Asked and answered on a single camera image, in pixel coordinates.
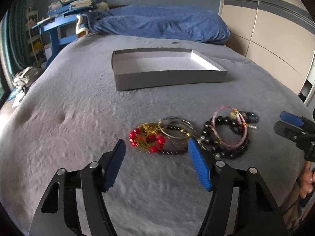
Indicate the blue blanket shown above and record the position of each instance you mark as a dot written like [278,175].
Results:
[188,23]

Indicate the grey bag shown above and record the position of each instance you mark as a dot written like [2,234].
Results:
[24,79]

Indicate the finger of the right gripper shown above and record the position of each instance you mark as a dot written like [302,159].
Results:
[301,122]
[302,139]

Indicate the patterned trouser leg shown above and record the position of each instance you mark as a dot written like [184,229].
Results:
[292,211]

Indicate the silver bangle set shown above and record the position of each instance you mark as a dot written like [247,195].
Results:
[177,130]

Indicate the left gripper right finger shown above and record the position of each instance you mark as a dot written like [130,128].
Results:
[257,212]

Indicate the person's right hand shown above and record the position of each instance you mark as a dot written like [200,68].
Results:
[307,180]

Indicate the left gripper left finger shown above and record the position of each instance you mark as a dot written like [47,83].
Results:
[57,212]

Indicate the beige wardrobe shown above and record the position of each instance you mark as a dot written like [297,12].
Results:
[278,35]

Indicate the grey shallow cardboard box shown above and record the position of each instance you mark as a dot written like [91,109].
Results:
[155,67]

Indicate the white plush toy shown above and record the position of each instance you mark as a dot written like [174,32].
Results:
[102,6]

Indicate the blue desk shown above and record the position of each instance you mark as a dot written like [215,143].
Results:
[58,18]

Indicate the grey bed cover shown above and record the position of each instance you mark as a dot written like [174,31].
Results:
[73,114]

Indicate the white shelf rack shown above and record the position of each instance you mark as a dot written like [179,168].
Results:
[34,39]

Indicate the teal curtain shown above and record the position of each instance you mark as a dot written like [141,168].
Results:
[14,48]

